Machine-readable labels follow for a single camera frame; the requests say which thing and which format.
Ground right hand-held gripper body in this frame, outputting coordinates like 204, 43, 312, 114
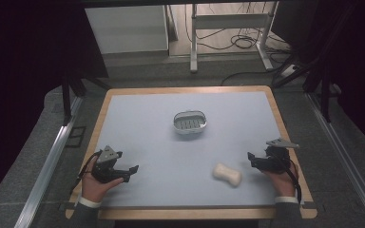
256, 138, 300, 174

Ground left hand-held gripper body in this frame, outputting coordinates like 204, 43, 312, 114
90, 144, 124, 184

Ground white soap bar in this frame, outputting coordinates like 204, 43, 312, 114
211, 162, 242, 188

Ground white soap dish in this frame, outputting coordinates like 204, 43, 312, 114
172, 109, 208, 136

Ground person's left hand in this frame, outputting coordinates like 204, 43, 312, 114
81, 171, 125, 204

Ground person's right hand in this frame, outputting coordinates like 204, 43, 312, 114
260, 163, 299, 200

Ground light blue table mat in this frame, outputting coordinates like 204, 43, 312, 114
99, 90, 302, 208

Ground black stand legs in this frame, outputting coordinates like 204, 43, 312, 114
60, 73, 112, 127

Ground black tripod stand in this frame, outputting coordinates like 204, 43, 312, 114
271, 37, 343, 124

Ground white power strip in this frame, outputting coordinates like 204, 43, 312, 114
279, 64, 299, 79

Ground dark curtain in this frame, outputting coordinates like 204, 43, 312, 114
270, 0, 365, 158
0, 0, 108, 213

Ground white cabinet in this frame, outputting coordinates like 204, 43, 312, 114
85, 5, 170, 55

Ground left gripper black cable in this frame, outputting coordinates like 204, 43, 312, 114
69, 149, 105, 195

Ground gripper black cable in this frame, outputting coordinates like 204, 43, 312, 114
279, 156, 303, 204
69, 149, 105, 195

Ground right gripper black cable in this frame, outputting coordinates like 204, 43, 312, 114
279, 156, 303, 204

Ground black floor bracket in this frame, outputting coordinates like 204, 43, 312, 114
65, 125, 87, 149

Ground aluminium rail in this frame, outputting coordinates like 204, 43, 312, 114
13, 96, 84, 228
306, 92, 365, 228

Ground black floor cable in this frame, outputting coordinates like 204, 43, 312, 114
220, 69, 283, 87

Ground coiled black floor cables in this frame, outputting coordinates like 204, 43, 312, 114
183, 2, 293, 55

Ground white metal desk frame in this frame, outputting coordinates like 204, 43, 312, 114
189, 1, 279, 74

